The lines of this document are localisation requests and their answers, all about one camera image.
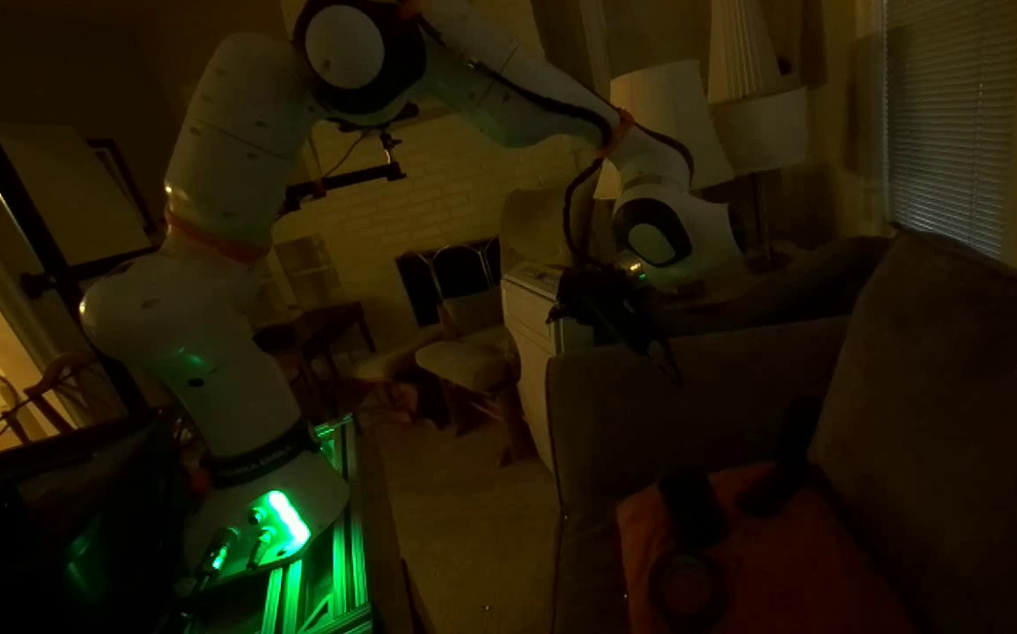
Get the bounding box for white cabinet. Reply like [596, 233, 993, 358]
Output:
[500, 261, 599, 471]

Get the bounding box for wooden chair with cushion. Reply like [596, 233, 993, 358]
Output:
[415, 298, 530, 462]

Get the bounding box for fireplace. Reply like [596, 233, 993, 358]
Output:
[394, 236, 504, 328]

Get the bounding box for black headphones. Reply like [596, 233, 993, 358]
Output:
[647, 396, 828, 630]

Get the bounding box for pleated lampshade floor lamp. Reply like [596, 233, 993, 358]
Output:
[707, 0, 810, 265]

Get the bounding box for dark wooden side table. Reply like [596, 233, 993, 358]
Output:
[254, 300, 378, 417]

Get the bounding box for orange cushion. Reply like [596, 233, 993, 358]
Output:
[617, 461, 916, 634]

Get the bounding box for grey sofa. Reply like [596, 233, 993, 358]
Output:
[547, 231, 1017, 634]

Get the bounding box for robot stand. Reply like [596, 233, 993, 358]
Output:
[0, 412, 379, 634]

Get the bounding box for window blinds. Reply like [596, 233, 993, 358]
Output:
[881, 0, 1017, 262]

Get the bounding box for camera on mount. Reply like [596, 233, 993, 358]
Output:
[283, 100, 422, 215]

